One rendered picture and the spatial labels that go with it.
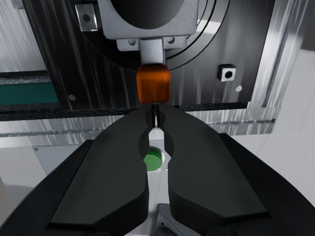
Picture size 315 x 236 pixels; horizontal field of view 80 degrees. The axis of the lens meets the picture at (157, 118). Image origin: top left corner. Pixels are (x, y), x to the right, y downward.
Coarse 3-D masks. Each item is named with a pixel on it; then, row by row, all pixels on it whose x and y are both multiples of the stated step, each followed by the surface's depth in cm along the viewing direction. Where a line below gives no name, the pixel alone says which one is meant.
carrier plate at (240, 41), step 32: (32, 0) 18; (64, 0) 18; (256, 0) 18; (64, 32) 19; (224, 32) 19; (256, 32) 20; (64, 64) 21; (96, 64) 21; (192, 64) 21; (224, 64) 21; (256, 64) 21; (64, 96) 23; (96, 96) 23; (128, 96) 23; (192, 96) 23; (224, 96) 23
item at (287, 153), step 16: (256, 144) 42; (272, 144) 42; (288, 144) 42; (304, 144) 43; (0, 160) 43; (16, 160) 43; (32, 160) 43; (272, 160) 45; (288, 160) 45; (304, 160) 45; (0, 176) 46; (16, 176) 46; (32, 176) 46; (160, 176) 47; (288, 176) 48; (304, 176) 48; (16, 192) 49; (160, 192) 50; (304, 192) 52; (144, 224) 58
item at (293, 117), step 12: (312, 24) 29; (312, 36) 30; (300, 48) 31; (312, 48) 31; (300, 60) 32; (312, 60) 32; (300, 72) 33; (312, 72) 34; (288, 84) 35; (300, 84) 35; (312, 84) 35; (288, 96) 36; (300, 96) 36; (312, 96) 36; (288, 108) 37; (300, 108) 37; (312, 108) 37; (288, 120) 39; (300, 120) 39; (312, 120) 39; (276, 132) 40; (288, 132) 41
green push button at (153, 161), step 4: (152, 152) 28; (156, 152) 28; (148, 156) 28; (152, 156) 28; (156, 156) 28; (160, 156) 28; (144, 160) 28; (148, 160) 28; (152, 160) 28; (156, 160) 29; (160, 160) 29; (148, 164) 29; (152, 164) 29; (156, 164) 29; (160, 164) 29; (148, 168) 29; (152, 168) 29; (156, 168) 29
